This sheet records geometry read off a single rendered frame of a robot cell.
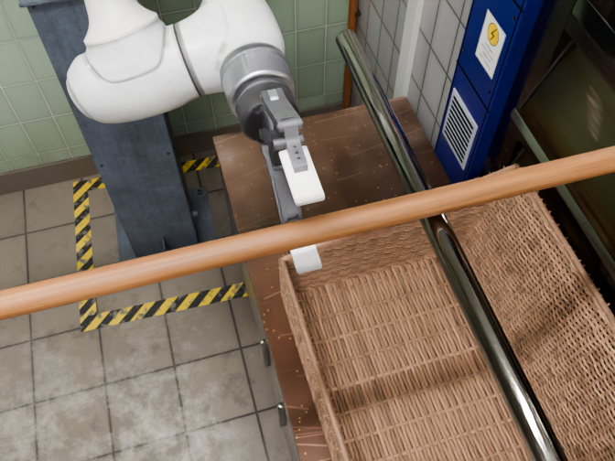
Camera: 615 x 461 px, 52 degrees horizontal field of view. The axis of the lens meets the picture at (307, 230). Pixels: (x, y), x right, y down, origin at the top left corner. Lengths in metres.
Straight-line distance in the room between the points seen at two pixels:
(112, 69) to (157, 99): 0.07
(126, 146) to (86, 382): 0.72
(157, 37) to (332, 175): 0.76
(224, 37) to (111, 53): 0.14
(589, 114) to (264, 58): 0.55
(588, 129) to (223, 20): 0.60
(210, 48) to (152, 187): 0.99
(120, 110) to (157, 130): 0.76
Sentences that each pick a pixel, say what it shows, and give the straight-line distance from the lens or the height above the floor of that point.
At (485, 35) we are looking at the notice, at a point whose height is 0.98.
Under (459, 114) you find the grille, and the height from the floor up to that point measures 0.77.
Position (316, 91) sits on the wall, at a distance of 2.29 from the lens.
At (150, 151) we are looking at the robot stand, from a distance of 1.69.
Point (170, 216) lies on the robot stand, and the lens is 1.92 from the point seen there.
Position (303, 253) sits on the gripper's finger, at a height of 1.13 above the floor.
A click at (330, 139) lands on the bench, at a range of 1.59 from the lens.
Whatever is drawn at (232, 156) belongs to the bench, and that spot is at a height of 0.58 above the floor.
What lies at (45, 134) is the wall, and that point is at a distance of 2.24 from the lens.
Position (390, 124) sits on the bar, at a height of 1.17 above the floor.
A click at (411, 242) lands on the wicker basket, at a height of 0.67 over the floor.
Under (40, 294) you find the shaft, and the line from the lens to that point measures 0.69.
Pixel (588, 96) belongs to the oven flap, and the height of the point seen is 1.05.
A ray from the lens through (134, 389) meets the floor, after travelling 1.94.
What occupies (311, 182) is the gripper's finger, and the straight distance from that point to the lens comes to 0.64.
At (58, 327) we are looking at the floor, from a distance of 2.09.
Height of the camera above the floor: 1.77
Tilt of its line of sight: 56 degrees down
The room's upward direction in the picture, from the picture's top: straight up
